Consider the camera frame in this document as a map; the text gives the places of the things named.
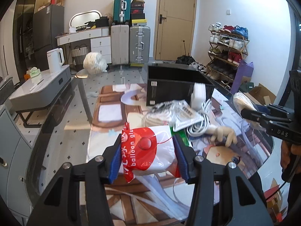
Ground dark grey refrigerator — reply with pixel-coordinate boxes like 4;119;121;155
33;5;64;71

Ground grey side cabinet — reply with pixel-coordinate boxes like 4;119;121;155
9;65;71;112

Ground white electric kettle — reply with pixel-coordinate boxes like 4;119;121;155
47;48;65;73

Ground stacked shoe boxes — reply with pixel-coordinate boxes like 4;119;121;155
130;0;147;26

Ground white cable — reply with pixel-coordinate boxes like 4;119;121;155
185;98;212;137

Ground wooden door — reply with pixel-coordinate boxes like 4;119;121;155
154;0;197;61

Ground beige hard suitcase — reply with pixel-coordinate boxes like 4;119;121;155
111;24;129;65

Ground teal suitcase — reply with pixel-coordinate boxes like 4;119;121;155
112;0;131;25

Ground green tissue pack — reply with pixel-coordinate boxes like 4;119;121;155
27;67;41;78

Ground black cardboard box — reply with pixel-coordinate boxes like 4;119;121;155
146;63;214;106

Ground silver white foil packet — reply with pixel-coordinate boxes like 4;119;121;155
173;100;204;132

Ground bagged white cotton gloves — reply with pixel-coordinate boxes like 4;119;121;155
142;100;187;127

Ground silver aluminium suitcase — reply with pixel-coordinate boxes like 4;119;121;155
129;26;151;64

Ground open cardboard box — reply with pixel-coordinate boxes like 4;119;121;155
244;83;276;105

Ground oval white mirror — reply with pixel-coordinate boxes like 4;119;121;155
69;10;102;27

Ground purple paper bag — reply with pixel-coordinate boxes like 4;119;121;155
230;59;254;94

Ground anime print table mat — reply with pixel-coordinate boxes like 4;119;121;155
84;80;274;225

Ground person's hand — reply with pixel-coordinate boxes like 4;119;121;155
280;140;301;169

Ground shoe rack with shoes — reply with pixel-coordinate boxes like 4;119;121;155
204;22;249;87

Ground red white balloon glue bag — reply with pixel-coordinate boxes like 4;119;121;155
121;122;181;183

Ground white drawer dresser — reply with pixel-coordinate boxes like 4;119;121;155
56;27;112;64

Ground cream rubber gloves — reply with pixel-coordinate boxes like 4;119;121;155
205;124;238;147

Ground green white medicine bag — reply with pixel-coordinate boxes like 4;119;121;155
171;129;191;146

